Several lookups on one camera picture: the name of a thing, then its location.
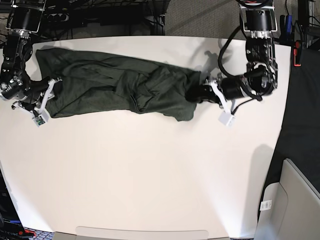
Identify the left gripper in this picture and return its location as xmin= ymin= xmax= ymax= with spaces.
xmin=202 ymin=74 xmax=248 ymax=115

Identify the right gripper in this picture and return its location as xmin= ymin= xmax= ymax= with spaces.
xmin=11 ymin=77 xmax=63 ymax=117

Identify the dark green long-sleeve shirt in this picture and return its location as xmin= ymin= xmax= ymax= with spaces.
xmin=35 ymin=47 xmax=201 ymax=122

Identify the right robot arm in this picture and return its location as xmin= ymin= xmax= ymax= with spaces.
xmin=0 ymin=0 xmax=62 ymax=119

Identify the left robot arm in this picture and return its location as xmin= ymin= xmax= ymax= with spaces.
xmin=193 ymin=0 xmax=278 ymax=109

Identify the red clamp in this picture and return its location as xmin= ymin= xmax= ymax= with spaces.
xmin=293 ymin=40 xmax=303 ymax=67

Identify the beige plastic bin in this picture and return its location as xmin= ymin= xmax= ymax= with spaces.
xmin=254 ymin=158 xmax=320 ymax=240

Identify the black box with label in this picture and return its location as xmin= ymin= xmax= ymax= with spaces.
xmin=0 ymin=173 xmax=23 ymax=240

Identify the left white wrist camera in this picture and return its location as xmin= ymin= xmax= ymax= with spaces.
xmin=218 ymin=112 xmax=236 ymax=127

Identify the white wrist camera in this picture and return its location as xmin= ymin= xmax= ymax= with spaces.
xmin=32 ymin=112 xmax=49 ymax=127
xmin=218 ymin=112 xmax=236 ymax=127

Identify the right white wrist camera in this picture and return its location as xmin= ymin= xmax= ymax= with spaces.
xmin=32 ymin=112 xmax=49 ymax=127

